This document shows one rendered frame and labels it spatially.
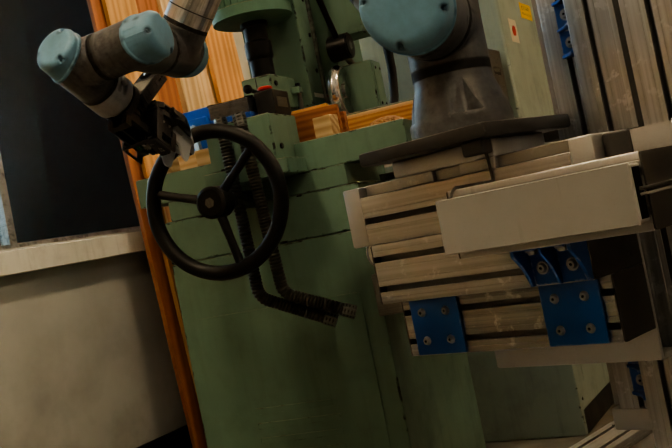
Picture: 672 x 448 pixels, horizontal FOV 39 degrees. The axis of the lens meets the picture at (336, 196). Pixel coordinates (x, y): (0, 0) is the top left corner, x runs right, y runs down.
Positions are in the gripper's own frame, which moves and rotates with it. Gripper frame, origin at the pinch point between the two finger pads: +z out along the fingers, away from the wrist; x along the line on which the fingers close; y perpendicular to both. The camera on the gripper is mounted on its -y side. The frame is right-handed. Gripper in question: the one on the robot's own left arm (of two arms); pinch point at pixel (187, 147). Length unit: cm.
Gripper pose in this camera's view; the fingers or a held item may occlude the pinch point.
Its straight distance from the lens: 171.9
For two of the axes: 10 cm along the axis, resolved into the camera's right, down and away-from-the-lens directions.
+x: 8.9, -2.8, -3.5
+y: 0.7, 8.6, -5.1
